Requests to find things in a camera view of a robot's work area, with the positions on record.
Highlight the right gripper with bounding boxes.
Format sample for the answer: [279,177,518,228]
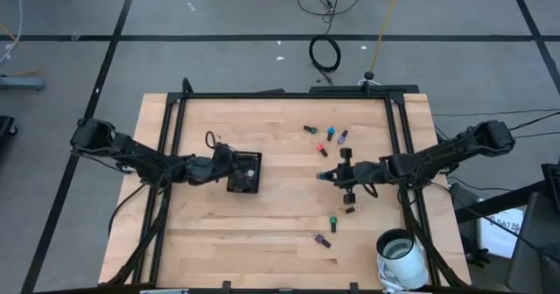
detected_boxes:
[325,147,380,205]

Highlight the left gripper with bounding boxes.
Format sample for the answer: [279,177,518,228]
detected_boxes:
[205,143,253,184]

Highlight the black plastic mesh basket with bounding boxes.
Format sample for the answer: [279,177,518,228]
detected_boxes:
[226,150,263,194]

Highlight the black flat strip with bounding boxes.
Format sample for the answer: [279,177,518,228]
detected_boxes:
[308,83,420,95]

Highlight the black round plug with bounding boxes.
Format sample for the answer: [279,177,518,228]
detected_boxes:
[362,70,382,88]

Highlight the white cylindrical container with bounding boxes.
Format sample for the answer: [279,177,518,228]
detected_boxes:
[375,227,431,293]

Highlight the black diagonal bar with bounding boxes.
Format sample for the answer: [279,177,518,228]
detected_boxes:
[454,179,560,223]

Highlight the white box with print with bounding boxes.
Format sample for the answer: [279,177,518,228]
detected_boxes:
[476,206,525,260]

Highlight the dark grey chair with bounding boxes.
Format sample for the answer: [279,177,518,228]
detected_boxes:
[507,192,560,294]

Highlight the grey metal foot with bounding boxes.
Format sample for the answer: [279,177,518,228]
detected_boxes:
[0,75,45,91]

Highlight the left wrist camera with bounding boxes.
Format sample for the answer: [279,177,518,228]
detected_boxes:
[214,143,235,160]

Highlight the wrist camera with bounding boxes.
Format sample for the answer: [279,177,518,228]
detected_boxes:
[214,143,235,160]
[352,161,371,179]

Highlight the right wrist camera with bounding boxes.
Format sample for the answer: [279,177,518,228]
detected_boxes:
[352,161,371,179]

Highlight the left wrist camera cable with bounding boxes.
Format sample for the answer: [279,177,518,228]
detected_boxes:
[205,129,228,151]

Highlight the black aluminium table frame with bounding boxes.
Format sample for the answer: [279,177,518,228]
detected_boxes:
[102,77,469,289]

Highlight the black hanging coiled cable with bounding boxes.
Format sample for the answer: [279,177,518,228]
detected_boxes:
[308,0,345,86]

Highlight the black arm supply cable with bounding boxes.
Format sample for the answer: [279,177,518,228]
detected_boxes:
[107,182,148,238]

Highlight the yellow hanging cable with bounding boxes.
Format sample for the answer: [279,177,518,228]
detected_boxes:
[369,0,406,74]

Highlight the thin black floor cable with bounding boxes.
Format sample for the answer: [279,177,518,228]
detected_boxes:
[509,111,560,140]
[431,108,560,117]

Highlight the white floor cable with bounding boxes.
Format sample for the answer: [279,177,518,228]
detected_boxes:
[0,0,24,66]

